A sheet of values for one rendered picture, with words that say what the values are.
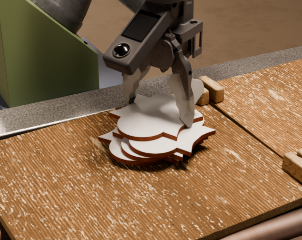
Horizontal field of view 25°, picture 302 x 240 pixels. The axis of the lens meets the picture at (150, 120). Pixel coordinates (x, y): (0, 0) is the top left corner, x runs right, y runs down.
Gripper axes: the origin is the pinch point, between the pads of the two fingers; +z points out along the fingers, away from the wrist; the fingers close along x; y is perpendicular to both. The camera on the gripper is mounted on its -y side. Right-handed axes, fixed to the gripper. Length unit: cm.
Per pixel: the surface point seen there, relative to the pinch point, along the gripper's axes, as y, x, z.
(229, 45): 220, 106, 97
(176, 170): -5.7, -7.7, 4.0
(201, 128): 1.5, -7.4, 0.6
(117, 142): -6.9, 2.3, 2.3
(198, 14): 248, 142, 97
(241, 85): 22.9, -2.6, 4.0
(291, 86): 27.8, -10.0, 4.0
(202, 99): 12.5, -0.9, 2.7
